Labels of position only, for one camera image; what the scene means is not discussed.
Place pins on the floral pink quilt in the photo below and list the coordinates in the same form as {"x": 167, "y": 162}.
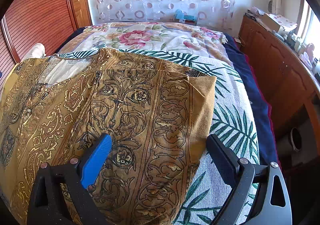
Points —
{"x": 151, "y": 36}

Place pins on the blue toy at bed head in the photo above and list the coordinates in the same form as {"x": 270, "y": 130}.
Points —
{"x": 181, "y": 17}

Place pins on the cardboard box on cabinet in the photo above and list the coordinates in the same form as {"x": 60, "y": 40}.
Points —
{"x": 278, "y": 23}

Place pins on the wooden side cabinet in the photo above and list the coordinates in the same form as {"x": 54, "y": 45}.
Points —
{"x": 286, "y": 84}

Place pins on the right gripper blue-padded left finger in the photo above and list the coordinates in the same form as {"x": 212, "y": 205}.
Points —
{"x": 47, "y": 204}

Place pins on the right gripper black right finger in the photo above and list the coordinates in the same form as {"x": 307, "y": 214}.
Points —
{"x": 271, "y": 204}

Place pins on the folded beige cloth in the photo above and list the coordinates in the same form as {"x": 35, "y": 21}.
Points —
{"x": 37, "y": 51}

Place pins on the window with wooden frame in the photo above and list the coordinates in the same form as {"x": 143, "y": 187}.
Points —
{"x": 308, "y": 26}

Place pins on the wooden louvered wardrobe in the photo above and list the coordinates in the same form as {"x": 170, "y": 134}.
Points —
{"x": 27, "y": 22}

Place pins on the navy blue blanket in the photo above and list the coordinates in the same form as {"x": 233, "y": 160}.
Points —
{"x": 260, "y": 107}

